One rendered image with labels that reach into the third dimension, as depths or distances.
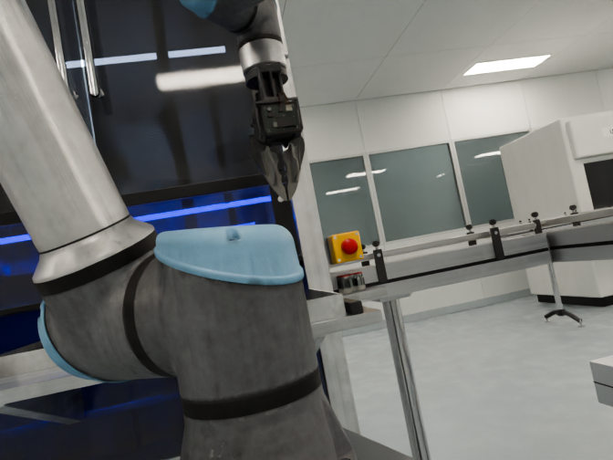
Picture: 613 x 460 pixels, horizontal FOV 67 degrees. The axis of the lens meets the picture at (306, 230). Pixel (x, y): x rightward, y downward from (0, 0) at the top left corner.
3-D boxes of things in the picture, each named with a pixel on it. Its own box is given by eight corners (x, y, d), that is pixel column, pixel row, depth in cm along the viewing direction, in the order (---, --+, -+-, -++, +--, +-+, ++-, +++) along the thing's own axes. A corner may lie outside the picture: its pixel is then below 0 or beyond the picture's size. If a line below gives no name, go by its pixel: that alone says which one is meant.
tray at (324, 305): (200, 326, 105) (198, 310, 105) (312, 303, 109) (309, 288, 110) (184, 349, 72) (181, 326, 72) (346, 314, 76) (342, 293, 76)
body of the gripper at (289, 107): (257, 139, 71) (244, 63, 72) (254, 153, 80) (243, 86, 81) (306, 131, 73) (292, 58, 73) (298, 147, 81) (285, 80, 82)
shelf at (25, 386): (36, 363, 109) (34, 355, 109) (324, 304, 121) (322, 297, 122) (-112, 429, 62) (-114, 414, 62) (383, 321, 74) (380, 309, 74)
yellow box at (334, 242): (330, 265, 121) (325, 237, 122) (357, 259, 123) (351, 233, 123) (337, 264, 114) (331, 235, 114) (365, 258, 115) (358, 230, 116)
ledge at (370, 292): (327, 302, 128) (325, 295, 128) (371, 293, 130) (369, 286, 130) (337, 305, 114) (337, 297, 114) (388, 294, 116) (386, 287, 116)
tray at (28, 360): (57, 350, 110) (55, 336, 110) (170, 328, 115) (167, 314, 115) (-18, 382, 77) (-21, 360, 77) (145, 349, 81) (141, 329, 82)
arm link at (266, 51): (238, 62, 81) (284, 57, 83) (243, 88, 81) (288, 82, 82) (239, 41, 74) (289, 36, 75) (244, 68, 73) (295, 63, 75)
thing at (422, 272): (329, 309, 123) (317, 251, 124) (317, 307, 138) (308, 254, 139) (556, 263, 135) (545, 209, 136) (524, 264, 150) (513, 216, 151)
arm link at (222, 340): (267, 401, 31) (232, 203, 32) (133, 403, 38) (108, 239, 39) (344, 354, 41) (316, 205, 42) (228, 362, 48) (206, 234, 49)
